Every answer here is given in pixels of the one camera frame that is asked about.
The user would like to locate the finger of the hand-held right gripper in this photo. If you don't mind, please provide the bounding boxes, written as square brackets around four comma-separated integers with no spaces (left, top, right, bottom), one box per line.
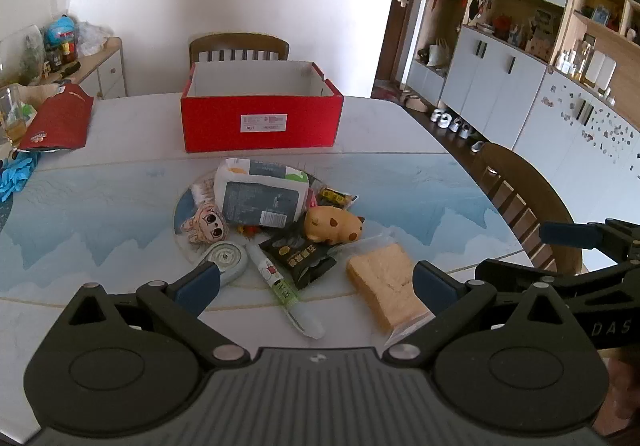
[475,258,640,293]
[539,218,640,259]

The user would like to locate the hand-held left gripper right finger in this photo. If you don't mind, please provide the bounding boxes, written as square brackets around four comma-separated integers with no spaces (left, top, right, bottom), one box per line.
[382,261,576,363]

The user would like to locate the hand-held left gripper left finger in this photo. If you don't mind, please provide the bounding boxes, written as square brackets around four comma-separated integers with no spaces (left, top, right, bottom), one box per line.
[60,261,251,368]

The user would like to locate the correction tape dispenser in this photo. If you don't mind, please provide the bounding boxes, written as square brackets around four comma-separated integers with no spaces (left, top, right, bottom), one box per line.
[199,241,249,288]

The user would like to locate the bagged bread slices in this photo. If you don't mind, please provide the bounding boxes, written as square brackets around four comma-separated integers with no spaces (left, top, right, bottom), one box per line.
[346,233,433,347]

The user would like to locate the doll face plush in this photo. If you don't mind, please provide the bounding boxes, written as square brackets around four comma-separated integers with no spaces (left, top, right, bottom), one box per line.
[180,203,231,247]

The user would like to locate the green white tube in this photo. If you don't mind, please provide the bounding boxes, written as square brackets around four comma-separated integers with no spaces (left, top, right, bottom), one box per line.
[245,242,323,339]

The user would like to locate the white tissue pack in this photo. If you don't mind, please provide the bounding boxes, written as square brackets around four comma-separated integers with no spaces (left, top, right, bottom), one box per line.
[214,158,310,228]

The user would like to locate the yellow pig toy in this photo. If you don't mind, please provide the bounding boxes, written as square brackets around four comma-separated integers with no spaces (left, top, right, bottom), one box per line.
[304,206,366,244]

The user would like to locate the yellow black snack bar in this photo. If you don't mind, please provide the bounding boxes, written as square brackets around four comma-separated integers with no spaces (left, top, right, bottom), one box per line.
[317,186,360,209]

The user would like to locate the red cardboard box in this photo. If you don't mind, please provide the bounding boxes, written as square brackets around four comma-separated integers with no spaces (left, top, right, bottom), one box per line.
[180,61,344,154]

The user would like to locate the wooden slat-back chair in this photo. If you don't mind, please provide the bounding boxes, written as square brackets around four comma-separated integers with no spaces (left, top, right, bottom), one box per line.
[189,32,291,64]
[472,142,591,277]

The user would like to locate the cotton swab tub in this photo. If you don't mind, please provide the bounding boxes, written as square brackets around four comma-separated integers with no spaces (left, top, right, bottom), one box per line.
[190,178,217,205]

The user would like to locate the black snack packet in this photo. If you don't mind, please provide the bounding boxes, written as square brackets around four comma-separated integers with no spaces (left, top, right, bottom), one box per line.
[258,227,337,290]

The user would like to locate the row of shoes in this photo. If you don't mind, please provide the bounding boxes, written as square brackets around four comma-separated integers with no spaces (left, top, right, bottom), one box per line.
[430,107,487,154]

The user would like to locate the row of white bottles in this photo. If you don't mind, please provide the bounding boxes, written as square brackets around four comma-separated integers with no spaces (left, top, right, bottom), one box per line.
[554,38,618,99]

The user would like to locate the beige slippers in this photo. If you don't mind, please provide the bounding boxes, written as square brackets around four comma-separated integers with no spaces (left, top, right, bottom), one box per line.
[399,87,427,111]

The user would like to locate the blue gloves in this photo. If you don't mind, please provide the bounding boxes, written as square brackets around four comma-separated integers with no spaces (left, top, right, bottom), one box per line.
[0,151,41,204]

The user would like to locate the red paper bag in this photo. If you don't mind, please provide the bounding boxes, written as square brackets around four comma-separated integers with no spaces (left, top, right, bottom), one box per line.
[17,83,94,152]

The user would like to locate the white tote bag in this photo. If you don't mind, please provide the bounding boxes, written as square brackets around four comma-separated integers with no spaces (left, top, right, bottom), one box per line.
[427,38,452,70]

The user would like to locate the white wooden sideboard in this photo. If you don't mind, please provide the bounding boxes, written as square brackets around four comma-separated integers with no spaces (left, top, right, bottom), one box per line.
[30,37,127,101]

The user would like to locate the wooden door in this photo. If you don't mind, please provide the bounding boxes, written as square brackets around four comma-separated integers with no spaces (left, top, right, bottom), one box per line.
[374,0,416,92]

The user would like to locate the glass mug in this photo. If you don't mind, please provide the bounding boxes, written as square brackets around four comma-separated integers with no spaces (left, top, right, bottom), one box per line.
[0,85,26,147]

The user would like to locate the white plastic bag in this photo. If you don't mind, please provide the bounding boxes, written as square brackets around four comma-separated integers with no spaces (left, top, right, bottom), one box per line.
[77,21,113,54]

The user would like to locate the clutter on cabinet top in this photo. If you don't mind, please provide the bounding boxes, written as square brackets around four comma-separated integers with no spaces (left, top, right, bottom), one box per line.
[0,23,46,87]

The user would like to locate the white wall cabinet unit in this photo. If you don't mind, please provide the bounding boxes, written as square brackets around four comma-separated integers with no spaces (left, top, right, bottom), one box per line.
[405,0,640,192]

